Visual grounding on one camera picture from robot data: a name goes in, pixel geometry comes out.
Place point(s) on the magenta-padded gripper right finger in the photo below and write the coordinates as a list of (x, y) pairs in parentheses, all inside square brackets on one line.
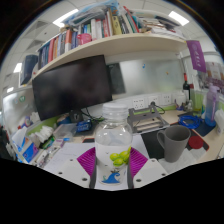
[(151, 171)]

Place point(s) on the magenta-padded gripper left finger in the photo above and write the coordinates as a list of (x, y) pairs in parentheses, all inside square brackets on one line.
[(71, 171)]

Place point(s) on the clear plastic bottle white cap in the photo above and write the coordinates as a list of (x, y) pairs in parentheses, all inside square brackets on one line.
[(113, 143)]

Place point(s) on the white paper with writing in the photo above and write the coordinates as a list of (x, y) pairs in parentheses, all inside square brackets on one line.
[(71, 151)]

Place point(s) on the black desk mat red edge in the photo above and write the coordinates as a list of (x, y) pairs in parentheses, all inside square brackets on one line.
[(150, 143)]

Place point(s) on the grey mug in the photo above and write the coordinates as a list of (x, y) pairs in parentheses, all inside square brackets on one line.
[(175, 145)]

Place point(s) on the large white paper napkin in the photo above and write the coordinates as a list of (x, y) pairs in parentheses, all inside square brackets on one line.
[(186, 161)]

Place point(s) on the clear plastic box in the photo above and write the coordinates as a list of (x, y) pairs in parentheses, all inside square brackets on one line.
[(65, 131)]

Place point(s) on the small blue device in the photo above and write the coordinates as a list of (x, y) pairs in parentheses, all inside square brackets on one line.
[(84, 126)]

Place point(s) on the pile of white tissues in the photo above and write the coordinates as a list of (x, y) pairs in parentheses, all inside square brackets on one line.
[(43, 133)]

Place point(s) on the blue and white tissue box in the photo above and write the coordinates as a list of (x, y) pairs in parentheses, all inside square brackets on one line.
[(28, 150)]

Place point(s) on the grey metal laptop stand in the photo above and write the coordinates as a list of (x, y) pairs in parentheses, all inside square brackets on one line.
[(148, 121)]

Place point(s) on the flat round red coaster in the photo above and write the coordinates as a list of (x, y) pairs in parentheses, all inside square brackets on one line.
[(196, 142)]

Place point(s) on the dark blue mouse pad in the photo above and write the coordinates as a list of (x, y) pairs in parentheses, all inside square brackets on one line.
[(205, 128)]

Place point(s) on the white ceramic jar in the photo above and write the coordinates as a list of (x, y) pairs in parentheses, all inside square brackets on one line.
[(180, 99)]

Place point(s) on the black computer monitor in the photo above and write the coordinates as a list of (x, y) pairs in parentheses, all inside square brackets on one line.
[(71, 88)]

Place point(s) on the crumpled white tissue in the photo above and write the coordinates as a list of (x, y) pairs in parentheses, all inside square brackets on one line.
[(220, 121)]

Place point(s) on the dark wine bottle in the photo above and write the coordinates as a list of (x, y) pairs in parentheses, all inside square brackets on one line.
[(186, 88)]

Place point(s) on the group photo poster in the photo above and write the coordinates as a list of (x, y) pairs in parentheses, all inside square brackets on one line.
[(213, 78)]

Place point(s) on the purple hanging banner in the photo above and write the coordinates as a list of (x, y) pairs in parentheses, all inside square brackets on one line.
[(197, 56)]

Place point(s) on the white shelf unit with books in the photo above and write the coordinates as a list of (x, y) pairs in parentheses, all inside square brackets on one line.
[(110, 45)]

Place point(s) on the white wall socket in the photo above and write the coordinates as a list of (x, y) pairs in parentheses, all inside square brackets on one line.
[(154, 100), (138, 103), (166, 98)]

